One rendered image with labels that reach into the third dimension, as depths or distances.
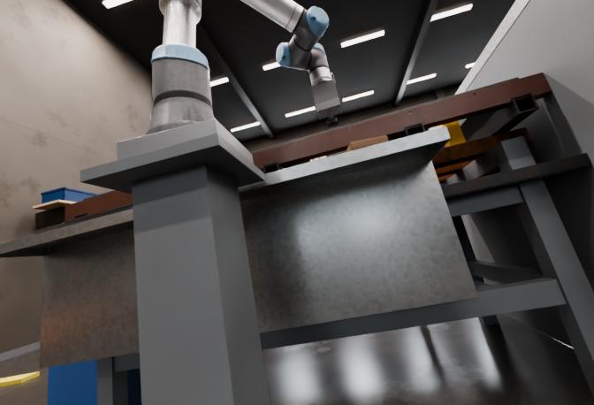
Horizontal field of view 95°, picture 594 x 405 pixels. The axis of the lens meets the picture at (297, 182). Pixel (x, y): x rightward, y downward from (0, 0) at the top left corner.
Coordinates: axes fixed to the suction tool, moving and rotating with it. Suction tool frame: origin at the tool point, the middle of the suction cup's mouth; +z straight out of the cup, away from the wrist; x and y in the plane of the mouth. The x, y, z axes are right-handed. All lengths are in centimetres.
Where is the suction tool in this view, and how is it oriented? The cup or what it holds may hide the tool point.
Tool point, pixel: (332, 124)
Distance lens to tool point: 98.0
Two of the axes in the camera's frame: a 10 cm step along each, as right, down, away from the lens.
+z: 2.0, 9.5, -2.5
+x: -2.3, -2.1, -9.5
